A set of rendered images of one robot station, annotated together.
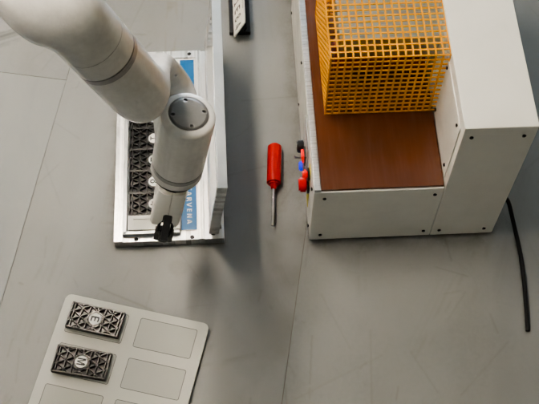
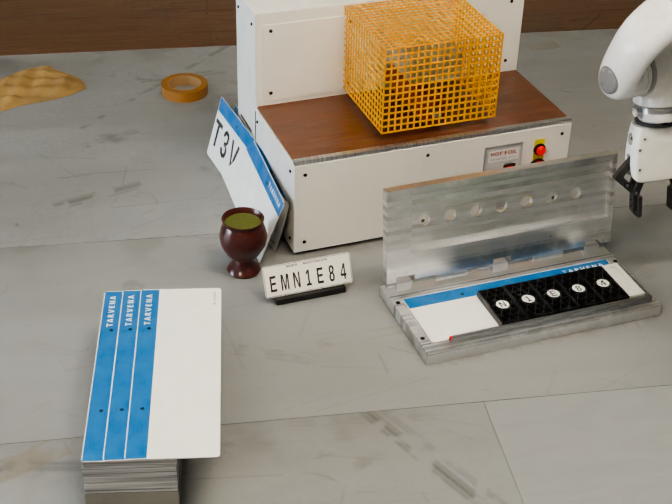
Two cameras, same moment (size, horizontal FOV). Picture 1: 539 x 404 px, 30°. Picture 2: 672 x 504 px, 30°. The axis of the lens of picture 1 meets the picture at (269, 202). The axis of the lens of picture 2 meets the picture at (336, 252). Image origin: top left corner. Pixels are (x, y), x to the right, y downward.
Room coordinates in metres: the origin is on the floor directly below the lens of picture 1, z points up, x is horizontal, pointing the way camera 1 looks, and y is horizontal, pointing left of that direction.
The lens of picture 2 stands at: (1.88, 1.80, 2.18)
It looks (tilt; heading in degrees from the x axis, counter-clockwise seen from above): 34 degrees down; 253
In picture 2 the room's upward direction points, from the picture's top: 2 degrees clockwise
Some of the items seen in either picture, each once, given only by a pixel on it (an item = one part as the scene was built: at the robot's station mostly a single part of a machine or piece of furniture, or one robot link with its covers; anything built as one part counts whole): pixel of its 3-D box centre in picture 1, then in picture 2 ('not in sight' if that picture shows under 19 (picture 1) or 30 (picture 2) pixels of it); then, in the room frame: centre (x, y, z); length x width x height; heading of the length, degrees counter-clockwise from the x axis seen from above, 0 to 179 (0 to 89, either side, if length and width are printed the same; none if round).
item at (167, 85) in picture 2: not in sight; (184, 87); (1.47, -0.74, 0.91); 0.10 x 0.10 x 0.02
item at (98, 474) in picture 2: not in sight; (139, 391); (1.74, 0.33, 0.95); 0.40 x 0.13 x 0.09; 78
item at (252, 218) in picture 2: not in sight; (243, 244); (1.50, -0.02, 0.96); 0.09 x 0.09 x 0.11
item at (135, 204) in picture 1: (154, 204); (602, 285); (0.91, 0.22, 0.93); 0.10 x 0.05 x 0.01; 94
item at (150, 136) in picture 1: (154, 139); (527, 301); (1.06, 0.23, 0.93); 0.10 x 0.05 x 0.01; 94
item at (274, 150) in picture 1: (273, 184); not in sight; (0.97, -0.01, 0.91); 0.18 x 0.03 x 0.03; 0
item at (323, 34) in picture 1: (378, 33); (419, 61); (1.12, -0.19, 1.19); 0.23 x 0.20 x 0.17; 4
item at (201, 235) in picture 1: (168, 141); (520, 296); (1.06, 0.20, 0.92); 0.44 x 0.21 x 0.04; 4
